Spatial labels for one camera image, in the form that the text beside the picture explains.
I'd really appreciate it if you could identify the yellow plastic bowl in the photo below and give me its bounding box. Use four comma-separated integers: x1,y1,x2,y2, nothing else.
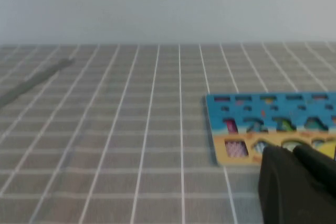
318,141,336,161

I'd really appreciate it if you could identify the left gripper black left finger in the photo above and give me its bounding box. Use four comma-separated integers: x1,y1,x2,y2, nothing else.
258,145,336,224

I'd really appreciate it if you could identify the blue number shape puzzle board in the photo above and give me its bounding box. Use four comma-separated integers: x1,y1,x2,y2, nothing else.
204,92,336,167

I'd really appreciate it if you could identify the grey flat strip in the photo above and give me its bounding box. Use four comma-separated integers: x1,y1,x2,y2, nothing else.
0,58,76,110

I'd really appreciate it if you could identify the grey white-checked tablecloth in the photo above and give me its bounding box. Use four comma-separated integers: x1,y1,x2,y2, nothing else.
0,42,336,224

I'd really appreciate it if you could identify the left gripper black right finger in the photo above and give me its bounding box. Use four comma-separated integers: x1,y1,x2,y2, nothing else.
292,144,336,199

